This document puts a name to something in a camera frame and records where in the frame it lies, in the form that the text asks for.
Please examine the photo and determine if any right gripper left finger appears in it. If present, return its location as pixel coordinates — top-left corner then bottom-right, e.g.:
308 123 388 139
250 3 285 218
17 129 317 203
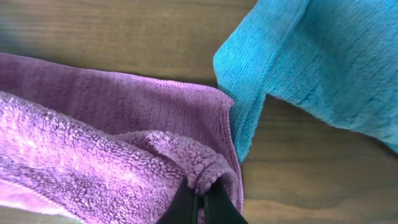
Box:
156 178 198 224

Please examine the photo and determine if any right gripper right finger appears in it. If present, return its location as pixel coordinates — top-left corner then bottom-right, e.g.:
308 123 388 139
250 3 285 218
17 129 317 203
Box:
204 179 248 224

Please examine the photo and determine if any blue microfibre cloth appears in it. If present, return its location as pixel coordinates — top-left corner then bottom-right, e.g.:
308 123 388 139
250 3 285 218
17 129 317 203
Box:
213 0 397 160

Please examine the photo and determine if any purple microfibre cloth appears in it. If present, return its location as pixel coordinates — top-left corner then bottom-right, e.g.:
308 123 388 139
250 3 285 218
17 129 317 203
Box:
1 54 243 223

